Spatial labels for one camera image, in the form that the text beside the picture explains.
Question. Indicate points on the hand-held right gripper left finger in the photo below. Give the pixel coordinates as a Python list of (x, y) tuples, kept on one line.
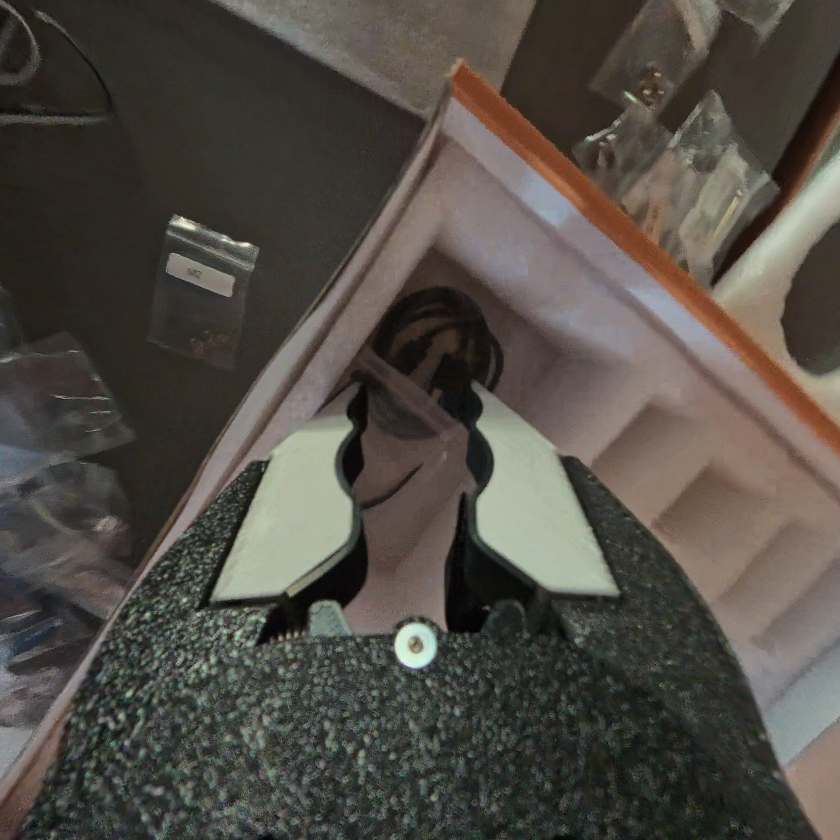
[(295, 525)]

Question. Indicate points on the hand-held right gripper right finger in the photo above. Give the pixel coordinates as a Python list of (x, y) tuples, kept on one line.
[(538, 525)]

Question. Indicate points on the cardboard box with foam insert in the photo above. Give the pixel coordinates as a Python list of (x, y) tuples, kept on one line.
[(590, 295)]

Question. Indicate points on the grey desk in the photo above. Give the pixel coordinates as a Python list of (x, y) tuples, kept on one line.
[(229, 164)]

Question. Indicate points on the small labelled zip bag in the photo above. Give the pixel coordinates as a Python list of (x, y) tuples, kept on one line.
[(197, 308)]

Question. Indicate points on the pile of clear plastic bags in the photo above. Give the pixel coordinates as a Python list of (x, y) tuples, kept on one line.
[(709, 170), (59, 407)]

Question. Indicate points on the white foam piece with hole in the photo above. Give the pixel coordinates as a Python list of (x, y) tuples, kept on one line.
[(748, 289)]

